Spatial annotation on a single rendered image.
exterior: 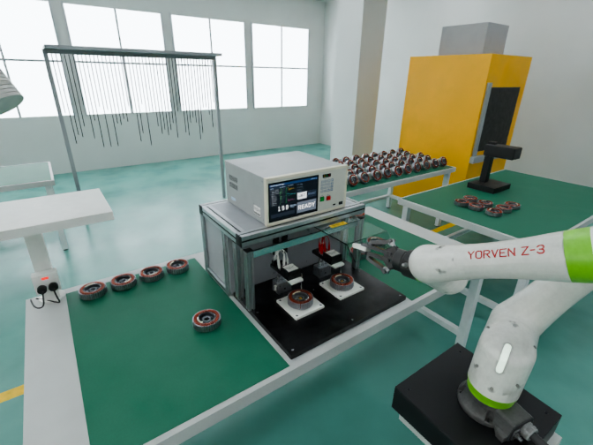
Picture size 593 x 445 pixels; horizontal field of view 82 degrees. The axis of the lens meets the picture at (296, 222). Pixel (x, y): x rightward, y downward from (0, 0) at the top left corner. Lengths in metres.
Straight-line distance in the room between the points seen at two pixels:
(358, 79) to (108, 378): 4.69
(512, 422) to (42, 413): 1.32
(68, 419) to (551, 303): 1.39
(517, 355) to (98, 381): 1.25
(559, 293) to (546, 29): 5.67
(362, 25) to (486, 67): 1.68
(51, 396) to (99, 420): 0.21
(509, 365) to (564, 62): 5.67
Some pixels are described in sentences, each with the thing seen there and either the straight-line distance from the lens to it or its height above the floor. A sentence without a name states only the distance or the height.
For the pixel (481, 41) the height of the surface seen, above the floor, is 2.10.
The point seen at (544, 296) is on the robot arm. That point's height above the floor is 1.16.
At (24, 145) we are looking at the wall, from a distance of 7.49.
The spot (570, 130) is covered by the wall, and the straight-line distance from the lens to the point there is 6.36.
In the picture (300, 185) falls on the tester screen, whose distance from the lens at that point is 1.45.
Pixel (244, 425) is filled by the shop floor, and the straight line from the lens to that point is 2.11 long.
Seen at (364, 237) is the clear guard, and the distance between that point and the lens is 1.49.
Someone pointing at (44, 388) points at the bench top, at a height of 0.75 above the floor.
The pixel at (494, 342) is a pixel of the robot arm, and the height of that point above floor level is 1.07.
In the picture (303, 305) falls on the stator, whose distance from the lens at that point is 1.48.
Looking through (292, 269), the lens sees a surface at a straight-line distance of 1.49.
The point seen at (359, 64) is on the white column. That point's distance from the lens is 5.28.
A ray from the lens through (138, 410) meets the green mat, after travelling 1.28.
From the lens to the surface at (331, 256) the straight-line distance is 1.61.
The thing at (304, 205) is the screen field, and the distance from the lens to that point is 1.49.
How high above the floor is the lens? 1.69
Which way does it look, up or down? 23 degrees down
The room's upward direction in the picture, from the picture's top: 1 degrees clockwise
